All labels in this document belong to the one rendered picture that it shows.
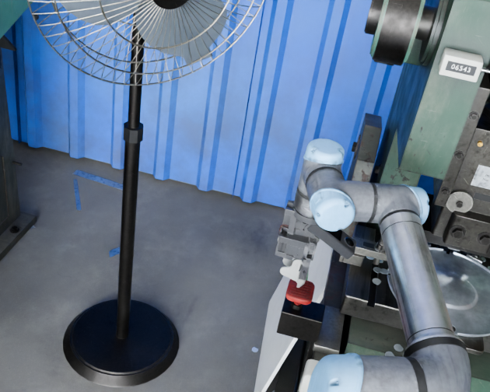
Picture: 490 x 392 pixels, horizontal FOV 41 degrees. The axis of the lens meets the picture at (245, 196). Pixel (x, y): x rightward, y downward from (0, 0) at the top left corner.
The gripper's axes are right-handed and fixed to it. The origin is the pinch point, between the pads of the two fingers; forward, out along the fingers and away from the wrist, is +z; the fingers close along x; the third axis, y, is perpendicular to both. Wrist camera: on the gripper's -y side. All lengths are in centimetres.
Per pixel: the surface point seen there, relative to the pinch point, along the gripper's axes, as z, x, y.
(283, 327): 11.7, 3.0, 1.7
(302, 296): 1.6, 2.6, -0.7
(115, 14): -44, -19, 53
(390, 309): 7.9, -8.0, -21.8
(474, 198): -23.2, -14.4, -31.5
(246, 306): 78, -69, 17
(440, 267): -0.6, -17.6, -31.2
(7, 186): 56, -75, 117
